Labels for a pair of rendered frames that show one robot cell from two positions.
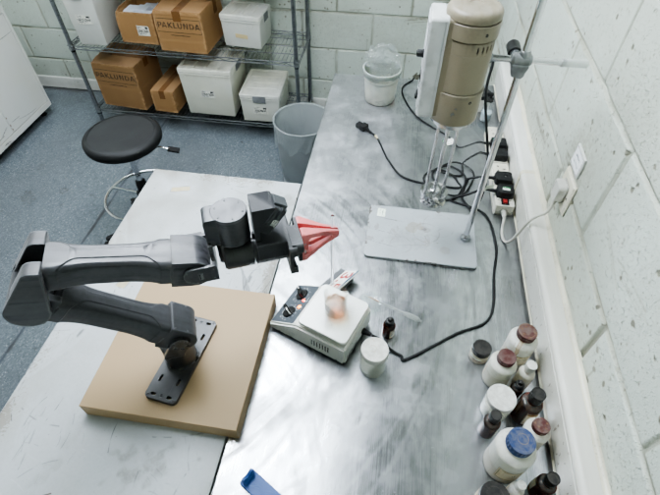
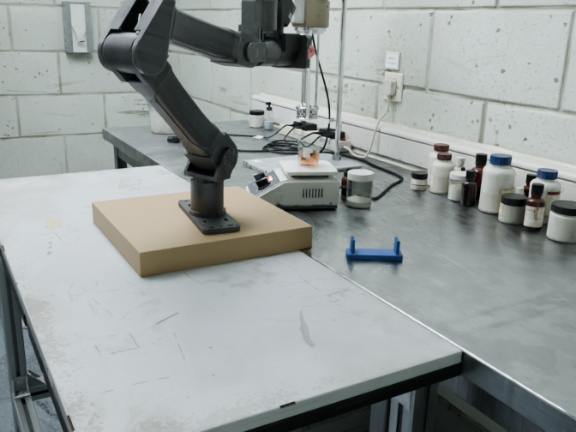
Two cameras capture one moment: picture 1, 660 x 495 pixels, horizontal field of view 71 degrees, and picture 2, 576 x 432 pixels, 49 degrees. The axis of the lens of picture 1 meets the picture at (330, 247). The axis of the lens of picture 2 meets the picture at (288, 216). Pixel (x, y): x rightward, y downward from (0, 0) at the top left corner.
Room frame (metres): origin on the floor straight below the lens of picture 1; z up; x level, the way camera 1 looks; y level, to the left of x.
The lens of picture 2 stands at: (-0.51, 0.91, 1.30)
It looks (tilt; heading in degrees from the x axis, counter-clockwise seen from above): 17 degrees down; 321
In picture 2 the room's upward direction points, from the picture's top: 2 degrees clockwise
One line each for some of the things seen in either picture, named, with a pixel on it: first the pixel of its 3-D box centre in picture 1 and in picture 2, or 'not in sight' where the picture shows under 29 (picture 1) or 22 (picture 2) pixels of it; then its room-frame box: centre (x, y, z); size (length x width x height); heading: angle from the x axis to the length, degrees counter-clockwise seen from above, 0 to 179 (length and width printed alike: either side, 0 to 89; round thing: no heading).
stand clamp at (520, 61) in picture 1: (517, 53); not in sight; (0.90, -0.37, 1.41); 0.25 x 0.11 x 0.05; 81
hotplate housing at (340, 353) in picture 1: (323, 318); (296, 186); (0.58, 0.01, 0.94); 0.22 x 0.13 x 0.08; 60
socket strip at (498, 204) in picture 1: (498, 166); (312, 135); (1.15, -0.53, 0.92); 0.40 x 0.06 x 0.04; 171
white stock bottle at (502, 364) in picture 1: (500, 367); (442, 172); (0.45, -0.36, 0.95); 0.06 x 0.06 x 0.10
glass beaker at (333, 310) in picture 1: (336, 301); (309, 149); (0.57, -0.01, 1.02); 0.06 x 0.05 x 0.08; 155
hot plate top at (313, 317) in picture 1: (333, 313); (307, 167); (0.56, -0.01, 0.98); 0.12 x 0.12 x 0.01; 60
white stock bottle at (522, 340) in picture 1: (520, 344); (440, 165); (0.50, -0.41, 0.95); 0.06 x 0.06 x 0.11
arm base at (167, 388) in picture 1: (179, 350); (207, 197); (0.47, 0.32, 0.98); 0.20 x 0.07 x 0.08; 164
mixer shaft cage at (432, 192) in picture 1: (441, 160); (309, 74); (0.87, -0.26, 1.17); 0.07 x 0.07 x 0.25
